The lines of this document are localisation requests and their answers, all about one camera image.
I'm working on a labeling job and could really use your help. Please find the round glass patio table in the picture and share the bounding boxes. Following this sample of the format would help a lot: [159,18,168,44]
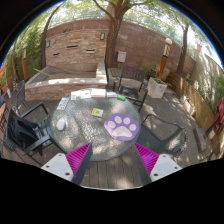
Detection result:
[51,95,141,162]

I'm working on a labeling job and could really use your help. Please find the small white flat package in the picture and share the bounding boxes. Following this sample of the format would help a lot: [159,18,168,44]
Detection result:
[107,92,117,98]

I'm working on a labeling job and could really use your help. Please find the black chair far left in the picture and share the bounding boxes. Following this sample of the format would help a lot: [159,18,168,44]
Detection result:
[12,80,27,111]

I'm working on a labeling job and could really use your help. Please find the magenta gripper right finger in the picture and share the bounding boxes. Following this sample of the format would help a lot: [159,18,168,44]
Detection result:
[133,143,181,185]

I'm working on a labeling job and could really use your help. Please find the white paper box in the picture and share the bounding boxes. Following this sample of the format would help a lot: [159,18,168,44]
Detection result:
[91,88,106,98]

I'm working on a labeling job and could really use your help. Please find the black mesh chair right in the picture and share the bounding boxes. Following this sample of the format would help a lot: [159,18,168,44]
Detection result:
[136,114,187,158]

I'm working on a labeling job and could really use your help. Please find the black chair left front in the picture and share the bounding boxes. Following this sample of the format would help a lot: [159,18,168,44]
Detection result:
[3,102,64,164]

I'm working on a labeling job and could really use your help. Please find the large tree trunk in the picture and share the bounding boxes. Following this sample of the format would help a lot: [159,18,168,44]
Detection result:
[93,0,130,67]

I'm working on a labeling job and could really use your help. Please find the patterned card pack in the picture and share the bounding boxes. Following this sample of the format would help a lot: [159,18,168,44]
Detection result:
[57,98,69,110]

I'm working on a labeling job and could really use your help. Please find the green marker pen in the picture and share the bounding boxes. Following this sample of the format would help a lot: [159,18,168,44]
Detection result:
[117,96,126,101]

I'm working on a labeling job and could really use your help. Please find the stone raised planter bed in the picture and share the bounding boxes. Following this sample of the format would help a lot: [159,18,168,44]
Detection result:
[25,62,108,101]

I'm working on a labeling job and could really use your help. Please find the black metal chair back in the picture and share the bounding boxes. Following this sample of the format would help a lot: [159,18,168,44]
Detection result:
[113,65,148,110]

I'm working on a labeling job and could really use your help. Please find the purple paw print mousepad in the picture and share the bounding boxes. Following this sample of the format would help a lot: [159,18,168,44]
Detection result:
[104,113,139,141]

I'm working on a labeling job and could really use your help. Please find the wooden lamp post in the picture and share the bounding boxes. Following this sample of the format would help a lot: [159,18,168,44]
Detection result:
[156,38,172,79]

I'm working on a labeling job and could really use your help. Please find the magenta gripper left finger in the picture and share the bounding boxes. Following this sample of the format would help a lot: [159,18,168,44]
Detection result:
[42,143,92,185]

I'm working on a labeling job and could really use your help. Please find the white square planter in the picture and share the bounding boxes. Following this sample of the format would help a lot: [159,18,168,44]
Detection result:
[148,78,167,99]

